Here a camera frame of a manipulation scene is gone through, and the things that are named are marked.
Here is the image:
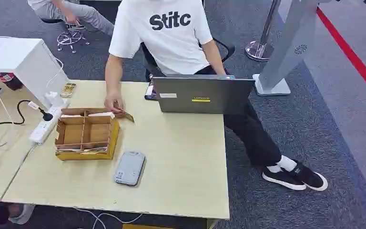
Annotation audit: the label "black office chair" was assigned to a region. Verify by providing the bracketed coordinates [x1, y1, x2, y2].
[140, 37, 236, 83]

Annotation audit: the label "white power strip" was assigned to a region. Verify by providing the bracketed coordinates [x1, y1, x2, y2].
[29, 99, 70, 146]

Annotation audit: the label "chrome chair base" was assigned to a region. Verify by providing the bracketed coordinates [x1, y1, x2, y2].
[56, 28, 91, 54]

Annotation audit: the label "person's right hand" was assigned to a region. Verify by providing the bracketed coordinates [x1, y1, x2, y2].
[104, 91, 125, 115]

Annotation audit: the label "white cards in box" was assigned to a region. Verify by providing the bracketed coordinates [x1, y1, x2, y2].
[61, 111, 116, 120]

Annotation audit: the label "grey flat device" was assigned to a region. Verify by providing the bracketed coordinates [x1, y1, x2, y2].
[113, 150, 147, 187]

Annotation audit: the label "grey shoe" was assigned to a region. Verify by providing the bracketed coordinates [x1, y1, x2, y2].
[8, 204, 36, 225]

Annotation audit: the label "chrome stanchion post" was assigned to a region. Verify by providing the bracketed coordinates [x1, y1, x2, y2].
[245, 0, 282, 62]

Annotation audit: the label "grey stand with white base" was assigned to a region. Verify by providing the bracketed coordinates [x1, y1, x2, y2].
[253, 0, 324, 97]

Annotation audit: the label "black plug with cable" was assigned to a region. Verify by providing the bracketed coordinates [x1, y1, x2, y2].
[0, 96, 54, 126]

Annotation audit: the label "person in grey trousers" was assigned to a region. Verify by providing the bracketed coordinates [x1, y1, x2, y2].
[27, 0, 115, 36]

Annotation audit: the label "person in white shirt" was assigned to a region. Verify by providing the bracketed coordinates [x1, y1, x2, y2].
[104, 0, 329, 192]

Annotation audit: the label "red and black bottle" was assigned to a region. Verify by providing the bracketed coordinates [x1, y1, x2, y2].
[0, 72, 24, 91]

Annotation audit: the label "brown card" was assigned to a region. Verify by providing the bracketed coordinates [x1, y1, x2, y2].
[114, 108, 135, 123]

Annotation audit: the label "white cabinet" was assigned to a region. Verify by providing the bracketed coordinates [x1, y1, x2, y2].
[0, 37, 70, 110]

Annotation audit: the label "grey laptop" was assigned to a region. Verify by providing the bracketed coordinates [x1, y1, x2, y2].
[152, 74, 255, 115]

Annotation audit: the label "wooden card box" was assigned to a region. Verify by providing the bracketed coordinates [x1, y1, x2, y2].
[54, 107, 121, 161]

